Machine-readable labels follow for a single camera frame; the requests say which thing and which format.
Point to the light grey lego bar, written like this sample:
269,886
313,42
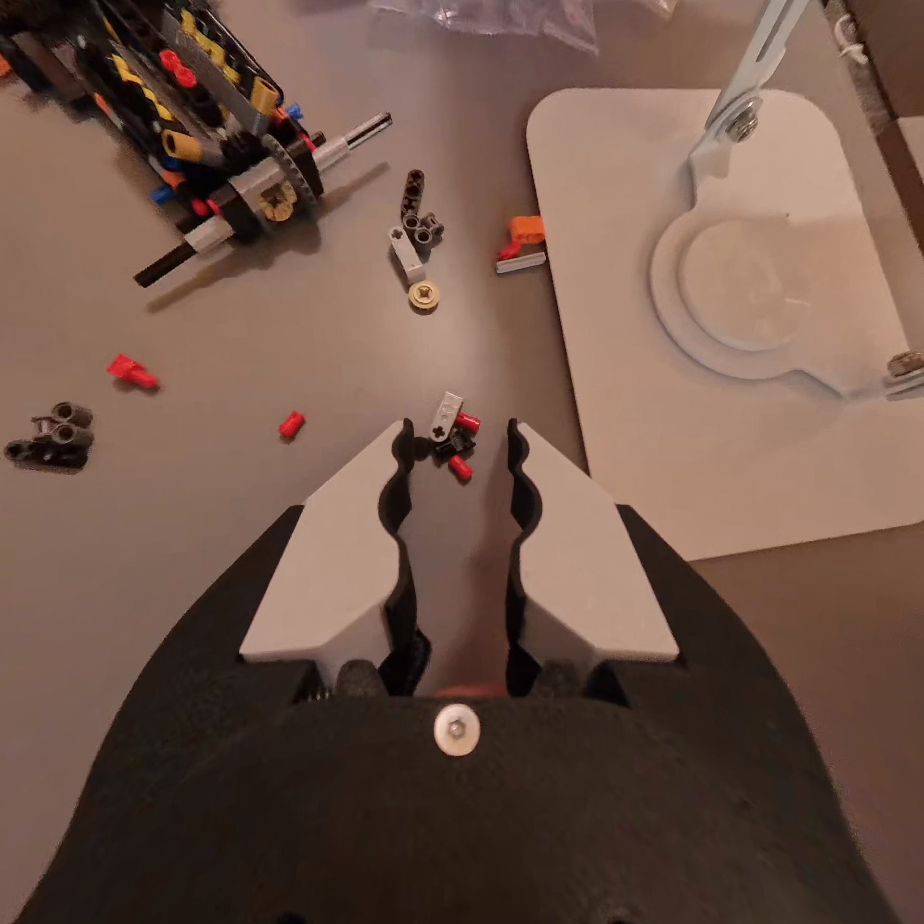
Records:
521,263

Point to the small red lego pin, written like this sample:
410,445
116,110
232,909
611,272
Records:
509,251

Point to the thin light grey lego liftarm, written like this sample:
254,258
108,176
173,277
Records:
445,415

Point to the white book stand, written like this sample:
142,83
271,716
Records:
650,469

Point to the dark grey lego connector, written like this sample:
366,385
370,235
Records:
426,227
68,433

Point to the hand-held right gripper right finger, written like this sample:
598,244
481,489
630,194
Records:
592,577

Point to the red lego connector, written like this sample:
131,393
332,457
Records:
130,370

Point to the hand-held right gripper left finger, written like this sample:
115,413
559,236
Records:
325,577

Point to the small red lego bush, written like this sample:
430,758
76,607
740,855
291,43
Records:
291,424

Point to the tan lego gear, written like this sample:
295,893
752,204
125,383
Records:
424,297

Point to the lego car chassis assembly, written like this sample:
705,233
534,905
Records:
216,144

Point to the clear plastic bag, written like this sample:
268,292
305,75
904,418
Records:
505,21

